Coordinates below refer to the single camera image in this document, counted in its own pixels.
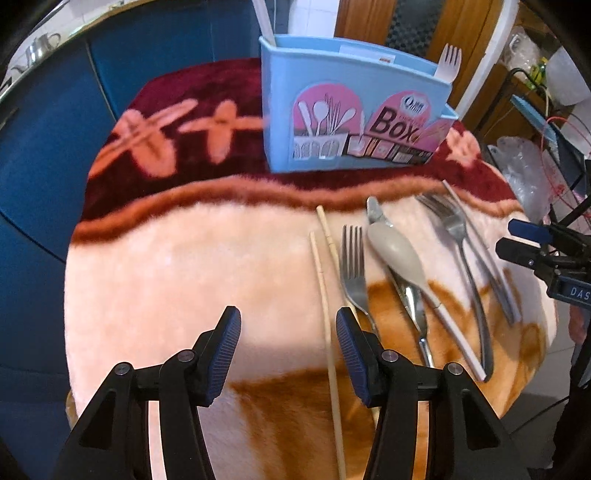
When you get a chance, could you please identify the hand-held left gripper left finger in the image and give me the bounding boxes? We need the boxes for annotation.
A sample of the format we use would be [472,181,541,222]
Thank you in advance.
[51,305,242,480]

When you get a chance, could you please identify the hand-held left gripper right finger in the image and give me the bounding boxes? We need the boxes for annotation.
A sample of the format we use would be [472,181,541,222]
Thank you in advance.
[335,307,532,480]

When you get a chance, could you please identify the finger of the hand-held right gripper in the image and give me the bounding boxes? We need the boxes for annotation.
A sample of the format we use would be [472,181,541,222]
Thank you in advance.
[507,219,555,244]
[495,237,552,274]

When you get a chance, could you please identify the metal fork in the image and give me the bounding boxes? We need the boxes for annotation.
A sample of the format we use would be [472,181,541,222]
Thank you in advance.
[414,194,509,305]
[339,224,382,337]
[436,196,495,377]

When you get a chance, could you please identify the wooden chopstick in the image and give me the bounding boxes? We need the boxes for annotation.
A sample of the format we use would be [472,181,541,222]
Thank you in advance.
[309,231,348,480]
[316,205,363,324]

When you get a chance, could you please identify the blue utensil box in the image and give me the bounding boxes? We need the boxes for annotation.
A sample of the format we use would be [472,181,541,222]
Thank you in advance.
[259,36,460,174]

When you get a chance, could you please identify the clear plastic bag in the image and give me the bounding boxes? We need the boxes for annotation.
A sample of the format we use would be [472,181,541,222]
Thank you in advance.
[487,136,555,217]

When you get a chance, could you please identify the metal spoon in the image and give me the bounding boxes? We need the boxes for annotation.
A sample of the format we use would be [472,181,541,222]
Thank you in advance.
[366,196,435,368]

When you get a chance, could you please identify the pink and maroon plush blanket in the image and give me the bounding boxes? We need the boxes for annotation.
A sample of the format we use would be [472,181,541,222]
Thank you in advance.
[65,58,559,480]

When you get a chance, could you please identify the beige plastic spoon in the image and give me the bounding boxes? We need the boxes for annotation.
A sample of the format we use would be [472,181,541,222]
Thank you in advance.
[367,223,489,383]

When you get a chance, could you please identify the white plastic bag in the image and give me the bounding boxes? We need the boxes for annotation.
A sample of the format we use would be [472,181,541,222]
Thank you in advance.
[545,44,591,107]

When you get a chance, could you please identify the white plastic fork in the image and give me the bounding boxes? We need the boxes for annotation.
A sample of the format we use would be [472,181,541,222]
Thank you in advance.
[434,44,462,85]

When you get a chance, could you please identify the blue kitchen cabinets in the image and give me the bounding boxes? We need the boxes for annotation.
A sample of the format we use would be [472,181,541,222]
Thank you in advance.
[0,32,264,416]

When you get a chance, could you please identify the wooden door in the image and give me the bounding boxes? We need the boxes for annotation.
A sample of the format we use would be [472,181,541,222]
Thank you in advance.
[335,0,504,109]

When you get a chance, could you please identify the steel kettle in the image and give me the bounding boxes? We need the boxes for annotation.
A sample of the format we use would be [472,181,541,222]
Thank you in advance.
[23,32,63,58]

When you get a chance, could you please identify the red wire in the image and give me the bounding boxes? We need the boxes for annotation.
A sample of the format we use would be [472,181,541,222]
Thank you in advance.
[538,115,591,222]

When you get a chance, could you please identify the white plastic utensil handle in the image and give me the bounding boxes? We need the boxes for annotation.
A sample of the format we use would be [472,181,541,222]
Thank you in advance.
[252,0,278,48]

